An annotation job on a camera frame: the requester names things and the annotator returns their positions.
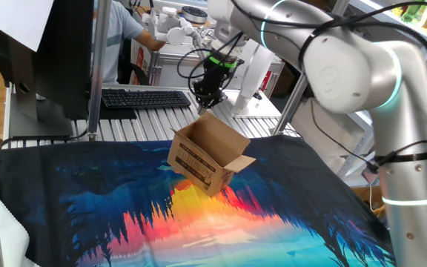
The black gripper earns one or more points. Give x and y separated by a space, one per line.
217 78

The brown cardboard box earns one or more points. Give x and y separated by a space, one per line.
198 167

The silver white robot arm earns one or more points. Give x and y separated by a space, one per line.
347 74

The cardboard box on floor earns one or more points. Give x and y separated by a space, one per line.
361 194

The silver aluminium equipment case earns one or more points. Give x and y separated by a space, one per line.
169 63

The black keyboard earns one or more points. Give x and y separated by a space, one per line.
143 99

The white jointed handheld device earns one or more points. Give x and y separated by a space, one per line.
172 33

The black round disc device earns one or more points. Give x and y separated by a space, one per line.
195 14

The black desk mat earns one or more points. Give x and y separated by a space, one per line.
117 113

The person in grey shirt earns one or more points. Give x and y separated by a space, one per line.
119 29

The black monitor with stand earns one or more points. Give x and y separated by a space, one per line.
65 55

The forest sunset print cloth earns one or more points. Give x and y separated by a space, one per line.
87 207

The white paper sheet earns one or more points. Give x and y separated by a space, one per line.
17 18

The aluminium frame strut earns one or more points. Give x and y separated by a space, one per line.
291 107

